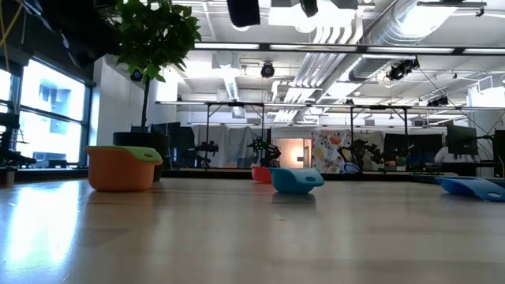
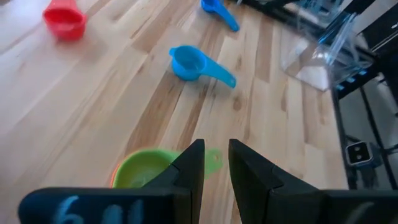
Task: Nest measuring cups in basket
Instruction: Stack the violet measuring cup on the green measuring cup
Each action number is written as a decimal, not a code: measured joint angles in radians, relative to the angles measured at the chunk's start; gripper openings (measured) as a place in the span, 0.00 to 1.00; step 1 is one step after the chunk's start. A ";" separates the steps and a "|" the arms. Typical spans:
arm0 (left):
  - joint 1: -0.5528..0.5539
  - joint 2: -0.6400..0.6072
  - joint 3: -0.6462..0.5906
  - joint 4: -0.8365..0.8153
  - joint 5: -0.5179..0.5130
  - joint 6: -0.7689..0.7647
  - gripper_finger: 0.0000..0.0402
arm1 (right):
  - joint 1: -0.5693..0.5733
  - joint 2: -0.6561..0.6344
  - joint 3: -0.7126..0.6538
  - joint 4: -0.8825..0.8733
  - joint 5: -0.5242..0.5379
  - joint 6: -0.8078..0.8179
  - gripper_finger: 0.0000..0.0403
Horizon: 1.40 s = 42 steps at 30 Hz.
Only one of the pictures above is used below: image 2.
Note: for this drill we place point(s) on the light blue measuring cup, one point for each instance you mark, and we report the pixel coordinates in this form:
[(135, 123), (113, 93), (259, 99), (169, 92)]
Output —
[(189, 63)]

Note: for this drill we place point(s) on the black table-level camera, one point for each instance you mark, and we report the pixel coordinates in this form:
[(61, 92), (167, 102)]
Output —
[(357, 153)]

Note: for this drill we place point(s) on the green measuring cup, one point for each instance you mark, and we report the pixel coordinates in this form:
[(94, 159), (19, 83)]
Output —
[(140, 169)]

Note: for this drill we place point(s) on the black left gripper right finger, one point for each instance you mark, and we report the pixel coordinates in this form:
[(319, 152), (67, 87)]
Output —
[(264, 199)]

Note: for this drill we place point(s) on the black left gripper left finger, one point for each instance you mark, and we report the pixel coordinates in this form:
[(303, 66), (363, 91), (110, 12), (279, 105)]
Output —
[(174, 199)]

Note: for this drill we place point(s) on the small blue measuring scoop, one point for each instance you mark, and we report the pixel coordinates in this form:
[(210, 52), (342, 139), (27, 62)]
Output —
[(228, 20)]

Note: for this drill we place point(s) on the red measuring cup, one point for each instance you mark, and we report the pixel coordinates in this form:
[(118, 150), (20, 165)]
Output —
[(63, 26)]

